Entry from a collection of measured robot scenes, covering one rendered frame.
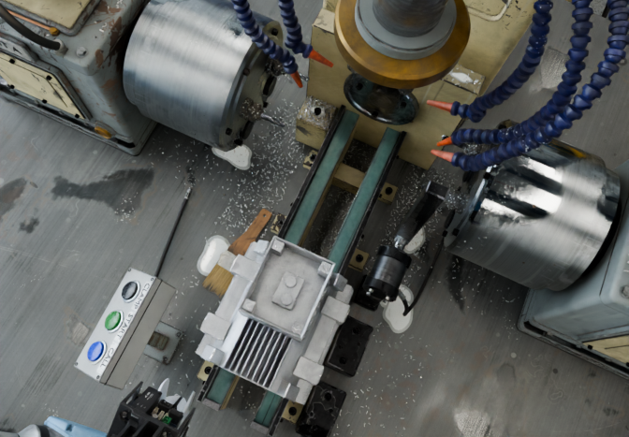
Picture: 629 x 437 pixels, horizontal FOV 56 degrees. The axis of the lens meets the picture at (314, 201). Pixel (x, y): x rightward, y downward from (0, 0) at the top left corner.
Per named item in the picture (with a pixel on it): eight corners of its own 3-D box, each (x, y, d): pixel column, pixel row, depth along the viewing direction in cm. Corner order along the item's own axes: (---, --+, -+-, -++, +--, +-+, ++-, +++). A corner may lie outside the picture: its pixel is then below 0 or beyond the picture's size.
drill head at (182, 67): (144, 10, 124) (111, -81, 100) (301, 78, 121) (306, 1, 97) (81, 106, 116) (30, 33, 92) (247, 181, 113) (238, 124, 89)
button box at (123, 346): (150, 277, 97) (127, 265, 94) (178, 288, 93) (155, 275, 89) (96, 375, 92) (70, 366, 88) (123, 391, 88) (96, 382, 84)
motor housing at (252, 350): (254, 255, 108) (248, 228, 90) (347, 299, 106) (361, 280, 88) (202, 357, 102) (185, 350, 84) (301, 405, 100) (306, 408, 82)
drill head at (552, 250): (435, 136, 118) (475, 71, 95) (629, 218, 115) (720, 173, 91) (389, 244, 111) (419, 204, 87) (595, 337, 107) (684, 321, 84)
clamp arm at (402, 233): (396, 225, 103) (431, 174, 79) (412, 232, 103) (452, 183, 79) (389, 243, 102) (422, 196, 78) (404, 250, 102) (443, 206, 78)
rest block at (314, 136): (305, 118, 131) (308, 92, 119) (334, 130, 130) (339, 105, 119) (294, 139, 129) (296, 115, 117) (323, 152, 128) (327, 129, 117)
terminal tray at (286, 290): (272, 245, 93) (272, 234, 86) (333, 273, 92) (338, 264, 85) (239, 314, 90) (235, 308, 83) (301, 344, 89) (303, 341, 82)
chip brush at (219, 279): (257, 205, 124) (257, 204, 123) (277, 217, 123) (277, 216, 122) (200, 286, 118) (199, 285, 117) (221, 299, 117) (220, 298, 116)
